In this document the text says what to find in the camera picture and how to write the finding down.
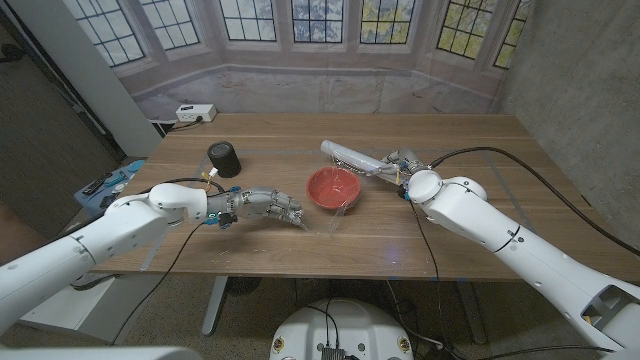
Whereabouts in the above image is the printed window backdrop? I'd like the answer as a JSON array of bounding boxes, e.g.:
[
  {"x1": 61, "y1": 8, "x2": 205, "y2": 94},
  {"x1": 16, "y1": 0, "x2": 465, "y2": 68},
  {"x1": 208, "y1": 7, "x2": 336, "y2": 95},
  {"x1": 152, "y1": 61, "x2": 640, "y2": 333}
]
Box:
[{"x1": 62, "y1": 0, "x2": 536, "y2": 122}]

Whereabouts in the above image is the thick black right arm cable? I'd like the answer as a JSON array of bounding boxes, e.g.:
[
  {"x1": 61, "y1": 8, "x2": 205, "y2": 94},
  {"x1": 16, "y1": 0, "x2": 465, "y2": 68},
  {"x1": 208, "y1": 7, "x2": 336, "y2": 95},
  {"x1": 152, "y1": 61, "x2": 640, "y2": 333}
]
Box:
[{"x1": 429, "y1": 146, "x2": 640, "y2": 259}]

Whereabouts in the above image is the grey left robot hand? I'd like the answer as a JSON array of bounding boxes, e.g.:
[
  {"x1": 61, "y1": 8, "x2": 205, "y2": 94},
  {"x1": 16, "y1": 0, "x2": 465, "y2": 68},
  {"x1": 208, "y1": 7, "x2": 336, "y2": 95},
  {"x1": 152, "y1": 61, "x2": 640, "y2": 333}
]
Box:
[{"x1": 232, "y1": 187, "x2": 306, "y2": 231}]

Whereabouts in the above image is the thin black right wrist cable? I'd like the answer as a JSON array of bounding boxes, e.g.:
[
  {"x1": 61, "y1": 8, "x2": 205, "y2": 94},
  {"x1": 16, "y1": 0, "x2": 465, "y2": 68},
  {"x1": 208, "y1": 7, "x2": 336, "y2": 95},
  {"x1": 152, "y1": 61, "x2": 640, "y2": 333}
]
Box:
[{"x1": 407, "y1": 197, "x2": 469, "y2": 360}]

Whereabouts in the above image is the thin black left wrist cable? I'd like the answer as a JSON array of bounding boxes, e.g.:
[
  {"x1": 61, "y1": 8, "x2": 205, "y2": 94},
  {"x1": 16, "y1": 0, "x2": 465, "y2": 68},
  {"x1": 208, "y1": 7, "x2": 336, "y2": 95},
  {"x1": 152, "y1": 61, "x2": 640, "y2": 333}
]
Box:
[{"x1": 110, "y1": 222, "x2": 207, "y2": 347}]

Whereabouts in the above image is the cling film roll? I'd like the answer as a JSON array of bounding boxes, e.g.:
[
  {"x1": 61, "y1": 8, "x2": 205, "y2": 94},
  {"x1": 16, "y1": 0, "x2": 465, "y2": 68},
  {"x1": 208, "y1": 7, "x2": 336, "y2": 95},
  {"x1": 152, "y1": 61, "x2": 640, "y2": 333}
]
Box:
[{"x1": 320, "y1": 139, "x2": 402, "y2": 184}]

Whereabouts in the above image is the white floor platform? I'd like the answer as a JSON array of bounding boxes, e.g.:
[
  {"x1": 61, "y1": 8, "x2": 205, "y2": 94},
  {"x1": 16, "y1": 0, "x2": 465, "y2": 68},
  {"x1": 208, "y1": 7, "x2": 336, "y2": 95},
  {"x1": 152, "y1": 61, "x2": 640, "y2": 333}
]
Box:
[{"x1": 19, "y1": 272, "x2": 167, "y2": 345}]

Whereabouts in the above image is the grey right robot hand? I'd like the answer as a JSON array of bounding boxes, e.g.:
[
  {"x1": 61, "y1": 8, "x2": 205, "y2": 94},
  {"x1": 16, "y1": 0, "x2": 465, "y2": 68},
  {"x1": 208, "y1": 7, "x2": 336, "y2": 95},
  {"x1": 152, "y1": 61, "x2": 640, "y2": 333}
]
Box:
[{"x1": 367, "y1": 147, "x2": 432, "y2": 187}]

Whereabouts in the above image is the white power strip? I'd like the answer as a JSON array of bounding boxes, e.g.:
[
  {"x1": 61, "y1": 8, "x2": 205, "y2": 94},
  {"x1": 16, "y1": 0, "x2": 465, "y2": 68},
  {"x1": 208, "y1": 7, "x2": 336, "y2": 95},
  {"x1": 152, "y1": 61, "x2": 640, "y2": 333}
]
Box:
[{"x1": 175, "y1": 103, "x2": 218, "y2": 124}]

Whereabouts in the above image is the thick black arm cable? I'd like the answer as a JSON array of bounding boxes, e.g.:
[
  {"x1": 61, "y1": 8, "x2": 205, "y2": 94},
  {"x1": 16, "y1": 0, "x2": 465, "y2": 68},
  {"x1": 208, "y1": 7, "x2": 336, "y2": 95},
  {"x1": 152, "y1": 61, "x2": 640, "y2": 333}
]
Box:
[
  {"x1": 144, "y1": 177, "x2": 227, "y2": 197},
  {"x1": 429, "y1": 146, "x2": 640, "y2": 259}
]

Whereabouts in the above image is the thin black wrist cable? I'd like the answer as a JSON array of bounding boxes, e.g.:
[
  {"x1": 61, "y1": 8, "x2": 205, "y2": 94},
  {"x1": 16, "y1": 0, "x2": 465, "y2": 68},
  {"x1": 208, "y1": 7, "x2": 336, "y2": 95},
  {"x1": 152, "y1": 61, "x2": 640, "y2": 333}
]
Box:
[
  {"x1": 110, "y1": 222, "x2": 207, "y2": 347},
  {"x1": 407, "y1": 197, "x2": 469, "y2": 360}
]

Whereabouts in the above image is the black remote control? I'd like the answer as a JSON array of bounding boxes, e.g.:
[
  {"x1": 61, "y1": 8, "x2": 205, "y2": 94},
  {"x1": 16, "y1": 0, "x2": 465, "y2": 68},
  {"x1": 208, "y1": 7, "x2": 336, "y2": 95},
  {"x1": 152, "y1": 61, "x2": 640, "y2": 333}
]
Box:
[{"x1": 82, "y1": 172, "x2": 113, "y2": 197}]

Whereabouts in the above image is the black cylindrical speaker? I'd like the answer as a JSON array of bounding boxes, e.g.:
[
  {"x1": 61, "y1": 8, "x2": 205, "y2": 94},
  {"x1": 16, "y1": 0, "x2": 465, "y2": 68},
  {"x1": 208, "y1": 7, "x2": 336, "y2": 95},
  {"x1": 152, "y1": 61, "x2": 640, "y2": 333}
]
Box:
[{"x1": 206, "y1": 140, "x2": 243, "y2": 179}]

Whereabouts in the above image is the blue storage box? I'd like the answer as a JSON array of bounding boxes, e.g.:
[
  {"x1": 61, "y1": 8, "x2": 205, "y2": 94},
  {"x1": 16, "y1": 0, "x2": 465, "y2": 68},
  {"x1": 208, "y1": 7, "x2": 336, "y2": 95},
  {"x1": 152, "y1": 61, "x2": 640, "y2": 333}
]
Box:
[{"x1": 73, "y1": 159, "x2": 146, "y2": 222}]

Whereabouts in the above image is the person's bare leg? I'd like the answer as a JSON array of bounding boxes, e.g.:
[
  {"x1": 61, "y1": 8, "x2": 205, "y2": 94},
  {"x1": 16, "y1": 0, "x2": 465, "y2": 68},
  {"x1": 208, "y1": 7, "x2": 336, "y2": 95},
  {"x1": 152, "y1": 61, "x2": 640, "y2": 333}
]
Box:
[{"x1": 0, "y1": 199, "x2": 37, "y2": 267}]

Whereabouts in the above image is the transparent cling film sheet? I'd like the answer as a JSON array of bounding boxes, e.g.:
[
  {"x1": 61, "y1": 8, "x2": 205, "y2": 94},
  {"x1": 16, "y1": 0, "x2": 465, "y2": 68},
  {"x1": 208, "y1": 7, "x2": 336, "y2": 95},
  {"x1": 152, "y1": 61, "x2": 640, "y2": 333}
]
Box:
[{"x1": 299, "y1": 159, "x2": 364, "y2": 236}]

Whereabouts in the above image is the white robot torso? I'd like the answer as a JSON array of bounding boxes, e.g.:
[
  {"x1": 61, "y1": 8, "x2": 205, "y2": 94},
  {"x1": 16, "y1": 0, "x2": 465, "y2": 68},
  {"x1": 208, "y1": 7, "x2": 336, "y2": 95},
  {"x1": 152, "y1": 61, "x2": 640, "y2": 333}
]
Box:
[{"x1": 269, "y1": 298, "x2": 415, "y2": 360}]

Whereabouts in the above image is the grey table leg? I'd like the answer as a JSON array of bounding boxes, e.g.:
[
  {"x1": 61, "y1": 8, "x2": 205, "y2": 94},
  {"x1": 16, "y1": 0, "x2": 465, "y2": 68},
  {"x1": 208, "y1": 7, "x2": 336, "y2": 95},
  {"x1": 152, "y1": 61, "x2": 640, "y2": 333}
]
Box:
[
  {"x1": 201, "y1": 276, "x2": 231, "y2": 337},
  {"x1": 456, "y1": 281, "x2": 489, "y2": 346}
]

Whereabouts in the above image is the red bowl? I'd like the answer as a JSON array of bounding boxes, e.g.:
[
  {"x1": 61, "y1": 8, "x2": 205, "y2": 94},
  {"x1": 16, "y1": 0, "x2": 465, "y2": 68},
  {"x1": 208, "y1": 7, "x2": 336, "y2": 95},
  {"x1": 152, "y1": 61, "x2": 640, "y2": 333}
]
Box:
[{"x1": 305, "y1": 166, "x2": 363, "y2": 211}]

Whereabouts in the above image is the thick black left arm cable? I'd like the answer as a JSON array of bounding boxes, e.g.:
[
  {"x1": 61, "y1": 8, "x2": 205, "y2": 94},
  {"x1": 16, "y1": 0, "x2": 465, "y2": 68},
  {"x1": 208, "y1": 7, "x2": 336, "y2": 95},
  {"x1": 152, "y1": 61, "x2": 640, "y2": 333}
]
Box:
[{"x1": 144, "y1": 177, "x2": 227, "y2": 197}]

